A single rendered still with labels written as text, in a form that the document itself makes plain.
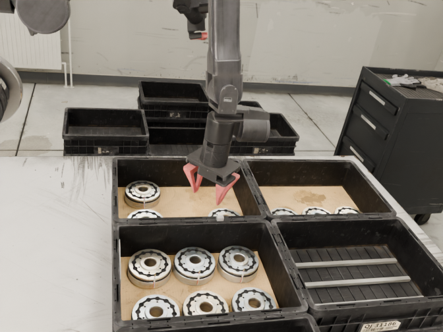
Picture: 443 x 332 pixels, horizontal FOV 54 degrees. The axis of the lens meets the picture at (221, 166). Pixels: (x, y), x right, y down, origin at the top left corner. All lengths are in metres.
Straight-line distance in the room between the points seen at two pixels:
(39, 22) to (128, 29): 3.26
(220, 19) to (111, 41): 3.25
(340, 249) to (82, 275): 0.72
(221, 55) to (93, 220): 0.80
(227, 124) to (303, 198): 0.66
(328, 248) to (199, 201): 0.40
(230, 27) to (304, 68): 3.75
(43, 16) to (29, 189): 0.92
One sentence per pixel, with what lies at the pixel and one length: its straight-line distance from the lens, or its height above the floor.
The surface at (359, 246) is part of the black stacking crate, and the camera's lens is 1.35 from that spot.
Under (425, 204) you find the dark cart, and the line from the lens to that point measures 2.98.
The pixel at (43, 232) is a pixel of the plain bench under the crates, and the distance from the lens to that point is 1.43.
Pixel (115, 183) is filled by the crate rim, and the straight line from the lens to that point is 1.22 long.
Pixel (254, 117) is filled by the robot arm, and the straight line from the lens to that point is 0.89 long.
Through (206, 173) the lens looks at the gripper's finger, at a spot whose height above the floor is 1.14.
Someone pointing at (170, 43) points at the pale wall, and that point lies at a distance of 4.09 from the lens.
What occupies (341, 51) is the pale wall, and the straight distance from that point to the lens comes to 4.67.
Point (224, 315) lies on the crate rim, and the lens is 0.92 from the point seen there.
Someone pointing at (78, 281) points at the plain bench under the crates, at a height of 0.70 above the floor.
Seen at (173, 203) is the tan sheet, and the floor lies 0.83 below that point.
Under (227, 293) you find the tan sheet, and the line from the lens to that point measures 1.09.
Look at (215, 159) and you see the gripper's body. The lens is 0.89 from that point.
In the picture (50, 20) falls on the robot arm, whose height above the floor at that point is 1.42.
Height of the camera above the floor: 1.64
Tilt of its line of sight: 32 degrees down
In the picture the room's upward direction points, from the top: 10 degrees clockwise
